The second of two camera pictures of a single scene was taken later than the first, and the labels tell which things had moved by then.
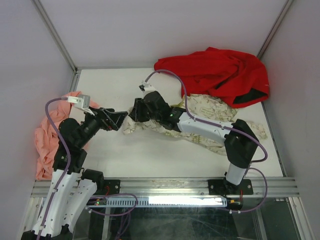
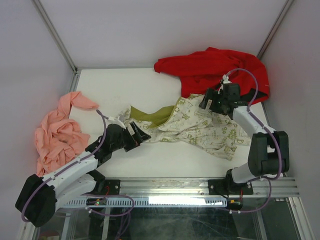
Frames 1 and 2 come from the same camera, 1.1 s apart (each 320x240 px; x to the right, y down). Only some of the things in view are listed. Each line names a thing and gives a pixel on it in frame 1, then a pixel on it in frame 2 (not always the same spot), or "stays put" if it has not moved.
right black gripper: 136,113 to 211,94
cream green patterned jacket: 199,106 stays put
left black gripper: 108,118 to 139,136
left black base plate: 110,186 stays put
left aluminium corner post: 55,35 stays put
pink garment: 47,139 stays put
